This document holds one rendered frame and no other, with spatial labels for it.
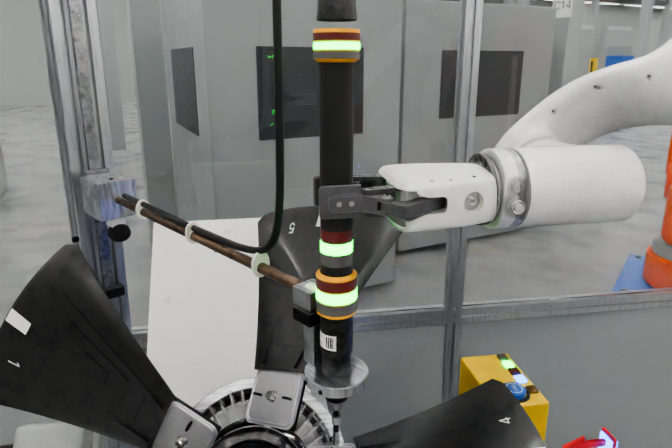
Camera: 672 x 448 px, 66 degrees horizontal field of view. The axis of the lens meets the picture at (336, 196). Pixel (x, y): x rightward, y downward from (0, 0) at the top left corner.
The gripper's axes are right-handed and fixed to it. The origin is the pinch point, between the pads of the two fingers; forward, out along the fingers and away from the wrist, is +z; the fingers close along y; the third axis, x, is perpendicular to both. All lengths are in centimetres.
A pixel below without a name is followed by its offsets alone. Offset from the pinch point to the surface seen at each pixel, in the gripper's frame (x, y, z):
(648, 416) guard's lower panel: -94, 70, -108
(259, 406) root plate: -28.0, 6.2, 8.8
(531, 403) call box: -45, 22, -37
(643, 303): -55, 70, -99
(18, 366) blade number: -22.2, 10.6, 37.1
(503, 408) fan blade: -31.1, 4.8, -22.7
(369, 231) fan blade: -8.7, 13.8, -6.5
